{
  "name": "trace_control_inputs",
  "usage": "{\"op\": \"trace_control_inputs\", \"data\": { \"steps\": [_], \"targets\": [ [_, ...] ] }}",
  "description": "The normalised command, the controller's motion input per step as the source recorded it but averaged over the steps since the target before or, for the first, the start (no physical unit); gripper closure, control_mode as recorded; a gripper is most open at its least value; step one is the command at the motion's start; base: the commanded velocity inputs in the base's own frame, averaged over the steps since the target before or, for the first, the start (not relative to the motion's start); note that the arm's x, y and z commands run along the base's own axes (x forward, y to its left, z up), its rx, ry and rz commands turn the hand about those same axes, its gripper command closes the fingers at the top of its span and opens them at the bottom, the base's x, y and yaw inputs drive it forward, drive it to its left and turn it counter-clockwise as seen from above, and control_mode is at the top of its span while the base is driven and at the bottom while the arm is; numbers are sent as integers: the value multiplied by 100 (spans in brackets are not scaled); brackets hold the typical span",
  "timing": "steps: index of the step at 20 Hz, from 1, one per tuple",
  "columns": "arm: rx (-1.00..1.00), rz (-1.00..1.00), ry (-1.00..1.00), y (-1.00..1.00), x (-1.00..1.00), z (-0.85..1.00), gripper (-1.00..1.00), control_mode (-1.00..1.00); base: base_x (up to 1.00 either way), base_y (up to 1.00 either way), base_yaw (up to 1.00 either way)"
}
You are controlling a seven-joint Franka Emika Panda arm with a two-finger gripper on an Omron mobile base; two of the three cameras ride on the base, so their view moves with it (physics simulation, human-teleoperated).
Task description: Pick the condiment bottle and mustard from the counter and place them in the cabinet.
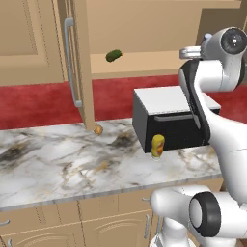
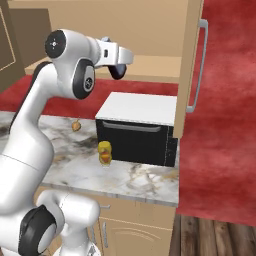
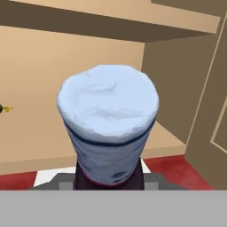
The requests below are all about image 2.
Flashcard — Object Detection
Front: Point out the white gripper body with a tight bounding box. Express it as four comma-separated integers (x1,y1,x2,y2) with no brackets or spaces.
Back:
116,46,135,67

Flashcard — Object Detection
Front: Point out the small brown condiment bottle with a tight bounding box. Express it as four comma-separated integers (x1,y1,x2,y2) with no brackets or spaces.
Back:
71,119,82,132

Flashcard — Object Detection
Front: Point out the yellow mustard bottle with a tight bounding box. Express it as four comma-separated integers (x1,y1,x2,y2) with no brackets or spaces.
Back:
97,140,114,166

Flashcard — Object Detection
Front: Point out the tan cabinet door with panel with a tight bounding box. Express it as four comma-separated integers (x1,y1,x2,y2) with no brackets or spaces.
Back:
0,0,27,95

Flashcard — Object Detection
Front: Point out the tan base cabinet door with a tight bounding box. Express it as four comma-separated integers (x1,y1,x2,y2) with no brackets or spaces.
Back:
97,216,175,256

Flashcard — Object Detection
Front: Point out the black microwave with white top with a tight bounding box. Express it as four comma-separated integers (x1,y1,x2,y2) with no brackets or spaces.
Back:
94,91,180,168

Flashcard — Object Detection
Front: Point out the tan drawer front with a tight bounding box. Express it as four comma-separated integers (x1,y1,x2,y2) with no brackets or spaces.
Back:
87,194,178,222

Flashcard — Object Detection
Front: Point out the open tan wall cabinet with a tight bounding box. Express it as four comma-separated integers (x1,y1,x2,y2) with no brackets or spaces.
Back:
7,0,188,85

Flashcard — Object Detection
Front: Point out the grey microwave handle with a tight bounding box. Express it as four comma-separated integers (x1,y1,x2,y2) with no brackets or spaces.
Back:
101,120,163,134

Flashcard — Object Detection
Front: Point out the long grey door handle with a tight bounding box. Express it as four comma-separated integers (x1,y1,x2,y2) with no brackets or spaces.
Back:
185,18,210,114

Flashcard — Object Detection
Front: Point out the grey base cabinet handle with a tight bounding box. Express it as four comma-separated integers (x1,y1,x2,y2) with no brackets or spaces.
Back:
101,221,110,250
87,225,98,248

